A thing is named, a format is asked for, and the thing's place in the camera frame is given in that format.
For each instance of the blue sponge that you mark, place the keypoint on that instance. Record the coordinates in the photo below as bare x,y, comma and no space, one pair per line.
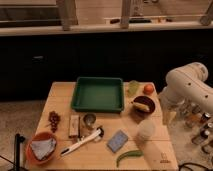
117,141

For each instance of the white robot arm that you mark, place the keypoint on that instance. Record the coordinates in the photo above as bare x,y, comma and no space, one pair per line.
186,83

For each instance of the green plastic tray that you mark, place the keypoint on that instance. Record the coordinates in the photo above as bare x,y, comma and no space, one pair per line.
98,94

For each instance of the light green cup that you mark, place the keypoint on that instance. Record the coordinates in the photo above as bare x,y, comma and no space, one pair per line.
133,87

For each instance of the yellow banana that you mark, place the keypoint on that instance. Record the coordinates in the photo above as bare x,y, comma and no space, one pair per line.
141,106

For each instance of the small metal cup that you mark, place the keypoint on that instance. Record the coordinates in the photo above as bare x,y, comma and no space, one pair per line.
89,119

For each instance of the dark brown bowl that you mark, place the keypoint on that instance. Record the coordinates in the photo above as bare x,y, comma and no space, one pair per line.
147,101

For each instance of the orange fruit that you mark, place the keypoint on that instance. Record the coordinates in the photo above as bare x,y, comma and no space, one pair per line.
148,89

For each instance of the wooden block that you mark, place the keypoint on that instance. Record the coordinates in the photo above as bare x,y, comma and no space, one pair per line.
74,126

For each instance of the white ribbed cup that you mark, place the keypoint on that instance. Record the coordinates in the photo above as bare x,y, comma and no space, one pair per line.
146,129

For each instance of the green chili pepper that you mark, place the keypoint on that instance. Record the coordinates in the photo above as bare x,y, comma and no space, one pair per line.
132,153

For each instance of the grey cloth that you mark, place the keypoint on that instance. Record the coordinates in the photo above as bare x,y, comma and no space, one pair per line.
43,148

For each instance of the orange bowl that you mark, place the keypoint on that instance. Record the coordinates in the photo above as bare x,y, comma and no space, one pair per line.
29,153

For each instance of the spice bottles group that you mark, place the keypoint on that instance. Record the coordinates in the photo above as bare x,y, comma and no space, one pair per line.
197,119

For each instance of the black stand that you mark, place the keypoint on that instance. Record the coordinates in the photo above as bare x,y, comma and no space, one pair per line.
19,139

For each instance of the white handled brush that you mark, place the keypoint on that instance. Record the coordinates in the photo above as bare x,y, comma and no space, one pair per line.
99,132

